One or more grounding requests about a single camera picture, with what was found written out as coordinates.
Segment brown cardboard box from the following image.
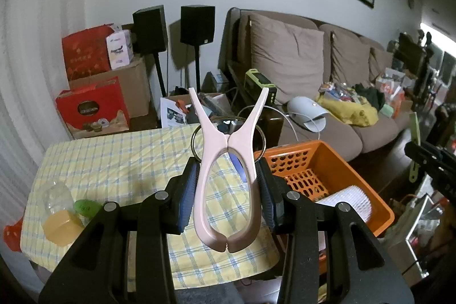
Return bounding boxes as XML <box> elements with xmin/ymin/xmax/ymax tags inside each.
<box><xmin>69</xmin><ymin>56</ymin><xmax>152</xmax><ymax>119</ymax></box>

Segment yellow cloth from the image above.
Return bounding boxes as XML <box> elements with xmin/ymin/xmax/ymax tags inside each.
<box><xmin>315</xmin><ymin>94</ymin><xmax>379</xmax><ymax>127</ymax></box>

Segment yellow checked tablecloth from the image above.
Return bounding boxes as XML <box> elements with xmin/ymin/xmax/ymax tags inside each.
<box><xmin>19</xmin><ymin>124</ymin><xmax>282</xmax><ymax>292</ymax></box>

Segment dark garment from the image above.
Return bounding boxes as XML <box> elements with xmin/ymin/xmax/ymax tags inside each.
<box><xmin>354</xmin><ymin>85</ymin><xmax>386</xmax><ymax>109</ymax></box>

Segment white foam net sheet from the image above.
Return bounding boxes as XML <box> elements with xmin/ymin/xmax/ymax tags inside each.
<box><xmin>319</xmin><ymin>185</ymin><xmax>373</xmax><ymax>223</ymax></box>

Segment dark wooden sofa armrest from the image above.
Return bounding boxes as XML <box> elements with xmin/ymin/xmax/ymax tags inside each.
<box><xmin>262</xmin><ymin>106</ymin><xmax>286</xmax><ymax>148</ymax></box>

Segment cardboard box of clutter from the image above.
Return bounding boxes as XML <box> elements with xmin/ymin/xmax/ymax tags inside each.
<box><xmin>160</xmin><ymin>87</ymin><xmax>237</xmax><ymax>128</ymax></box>

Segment red gift box oval label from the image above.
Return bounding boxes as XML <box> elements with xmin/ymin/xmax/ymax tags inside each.
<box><xmin>55</xmin><ymin>77</ymin><xmax>131</xmax><ymax>140</ymax></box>

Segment white cable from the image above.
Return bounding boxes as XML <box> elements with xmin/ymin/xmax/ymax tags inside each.
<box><xmin>235</xmin><ymin>105</ymin><xmax>303</xmax><ymax>144</ymax></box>

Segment orange plastic basket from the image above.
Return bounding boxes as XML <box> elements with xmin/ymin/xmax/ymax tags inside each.
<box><xmin>262</xmin><ymin>141</ymin><xmax>396</xmax><ymax>276</ymax></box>

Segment black speaker stand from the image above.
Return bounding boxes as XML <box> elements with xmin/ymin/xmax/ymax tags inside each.
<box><xmin>192</xmin><ymin>43</ymin><xmax>202</xmax><ymax>94</ymax></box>
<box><xmin>152</xmin><ymin>51</ymin><xmax>168</xmax><ymax>98</ymax></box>

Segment white tissue box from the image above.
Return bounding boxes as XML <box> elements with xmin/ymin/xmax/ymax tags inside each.
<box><xmin>105</xmin><ymin>30</ymin><xmax>135</xmax><ymax>70</ymax></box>

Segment orange plastic bag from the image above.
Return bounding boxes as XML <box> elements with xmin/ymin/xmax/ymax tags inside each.
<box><xmin>3</xmin><ymin>219</ymin><xmax>25</xmax><ymax>251</ymax></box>

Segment pink clothes peg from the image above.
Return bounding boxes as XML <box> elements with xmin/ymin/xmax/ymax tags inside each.
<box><xmin>188</xmin><ymin>87</ymin><xmax>270</xmax><ymax>254</ymax></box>

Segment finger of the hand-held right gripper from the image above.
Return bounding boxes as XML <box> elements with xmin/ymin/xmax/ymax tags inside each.
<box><xmin>404</xmin><ymin>141</ymin><xmax>441</xmax><ymax>166</ymax></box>
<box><xmin>415</xmin><ymin>160</ymin><xmax>447</xmax><ymax>183</ymax></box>

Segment brown sofa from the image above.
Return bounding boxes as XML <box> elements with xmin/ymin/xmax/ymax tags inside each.
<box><xmin>217</xmin><ymin>7</ymin><xmax>417</xmax><ymax>162</ymax></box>

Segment black speaker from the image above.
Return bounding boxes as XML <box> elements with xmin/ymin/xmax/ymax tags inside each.
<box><xmin>133</xmin><ymin>5</ymin><xmax>169</xmax><ymax>53</ymax></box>
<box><xmin>180</xmin><ymin>5</ymin><xmax>216</xmax><ymax>45</ymax></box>

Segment white curtain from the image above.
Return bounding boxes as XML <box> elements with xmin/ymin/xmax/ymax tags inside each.
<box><xmin>0</xmin><ymin>0</ymin><xmax>89</xmax><ymax>255</ymax></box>

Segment dark wooden chair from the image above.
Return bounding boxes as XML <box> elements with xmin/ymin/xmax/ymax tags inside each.
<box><xmin>386</xmin><ymin>31</ymin><xmax>440</xmax><ymax>112</ymax></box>

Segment green oval clip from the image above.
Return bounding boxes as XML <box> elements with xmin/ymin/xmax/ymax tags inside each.
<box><xmin>73</xmin><ymin>199</ymin><xmax>104</xmax><ymax>219</ymax></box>

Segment metal wire ring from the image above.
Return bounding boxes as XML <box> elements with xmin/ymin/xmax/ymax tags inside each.
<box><xmin>190</xmin><ymin>116</ymin><xmax>268</xmax><ymax>164</ymax></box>

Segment large brown sofa cushion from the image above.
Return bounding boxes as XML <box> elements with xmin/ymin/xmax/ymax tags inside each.
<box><xmin>249</xmin><ymin>13</ymin><xmax>325</xmax><ymax>104</ymax></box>

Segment red gift box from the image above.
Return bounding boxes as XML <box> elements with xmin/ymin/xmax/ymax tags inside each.
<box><xmin>61</xmin><ymin>24</ymin><xmax>123</xmax><ymax>81</ymax></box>

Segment clear jar with tan lid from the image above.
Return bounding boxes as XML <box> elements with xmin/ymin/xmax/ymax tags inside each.
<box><xmin>40</xmin><ymin>179</ymin><xmax>84</xmax><ymax>248</ymax></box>

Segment green black power station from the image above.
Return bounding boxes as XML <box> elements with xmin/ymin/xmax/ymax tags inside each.
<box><xmin>245</xmin><ymin>69</ymin><xmax>278</xmax><ymax>105</ymax></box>

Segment white dome lamp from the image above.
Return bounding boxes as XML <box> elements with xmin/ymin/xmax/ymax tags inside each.
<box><xmin>287</xmin><ymin>95</ymin><xmax>328</xmax><ymax>134</ymax></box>

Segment pile of snack packets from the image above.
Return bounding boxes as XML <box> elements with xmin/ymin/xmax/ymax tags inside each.
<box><xmin>319</xmin><ymin>81</ymin><xmax>360</xmax><ymax>101</ymax></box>

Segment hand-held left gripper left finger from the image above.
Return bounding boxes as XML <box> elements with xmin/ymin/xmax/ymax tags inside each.
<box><xmin>38</xmin><ymin>156</ymin><xmax>200</xmax><ymax>304</ymax></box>

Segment pale green plastic stick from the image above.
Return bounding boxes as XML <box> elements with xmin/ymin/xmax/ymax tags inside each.
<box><xmin>409</xmin><ymin>112</ymin><xmax>420</xmax><ymax>183</ymax></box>

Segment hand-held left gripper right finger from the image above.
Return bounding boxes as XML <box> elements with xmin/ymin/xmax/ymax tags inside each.
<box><xmin>255</xmin><ymin>157</ymin><xmax>416</xmax><ymax>304</ymax></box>

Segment white orange paper bags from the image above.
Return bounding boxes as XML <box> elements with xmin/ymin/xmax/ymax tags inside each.
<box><xmin>376</xmin><ymin>67</ymin><xmax>416</xmax><ymax>119</ymax></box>

